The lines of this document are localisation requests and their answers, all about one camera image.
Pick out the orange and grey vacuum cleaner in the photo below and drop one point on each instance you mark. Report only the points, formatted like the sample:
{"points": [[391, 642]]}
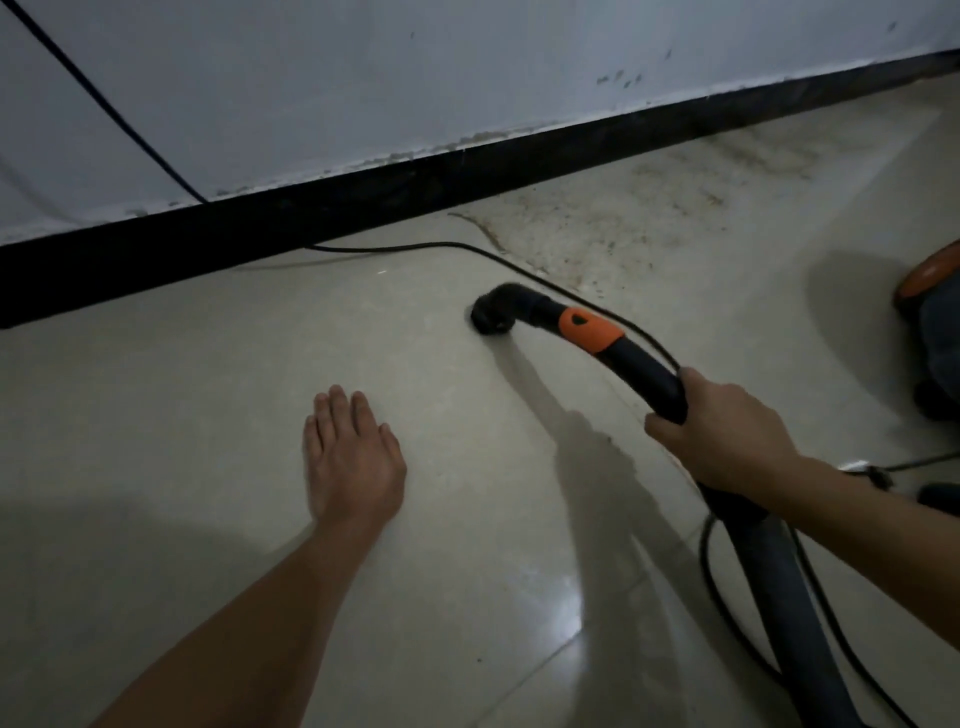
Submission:
{"points": [[937, 307]]}

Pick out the person's left hand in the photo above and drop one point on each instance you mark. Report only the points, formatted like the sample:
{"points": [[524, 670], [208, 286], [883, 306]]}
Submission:
{"points": [[352, 472]]}

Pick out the person's left thumb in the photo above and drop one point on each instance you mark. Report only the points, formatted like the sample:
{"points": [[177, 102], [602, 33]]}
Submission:
{"points": [[394, 457]]}

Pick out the person's left middle finger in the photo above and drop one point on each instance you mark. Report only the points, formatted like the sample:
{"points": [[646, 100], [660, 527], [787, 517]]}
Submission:
{"points": [[341, 418]]}

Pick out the person's right thumb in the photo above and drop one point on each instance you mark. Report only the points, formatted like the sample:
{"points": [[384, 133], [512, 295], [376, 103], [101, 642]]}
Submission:
{"points": [[666, 433]]}

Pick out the person's right hand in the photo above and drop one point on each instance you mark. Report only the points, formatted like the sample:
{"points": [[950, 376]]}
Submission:
{"points": [[731, 442]]}

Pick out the person's right forearm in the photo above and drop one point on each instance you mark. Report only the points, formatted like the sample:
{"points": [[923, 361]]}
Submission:
{"points": [[877, 532]]}

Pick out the person's left little finger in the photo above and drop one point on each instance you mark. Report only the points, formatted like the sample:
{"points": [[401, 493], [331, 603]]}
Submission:
{"points": [[310, 448]]}

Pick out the person's left forearm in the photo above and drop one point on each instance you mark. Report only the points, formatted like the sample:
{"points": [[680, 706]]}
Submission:
{"points": [[262, 637]]}

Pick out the black baseboard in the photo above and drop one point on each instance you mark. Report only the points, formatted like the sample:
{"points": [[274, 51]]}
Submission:
{"points": [[225, 234]]}

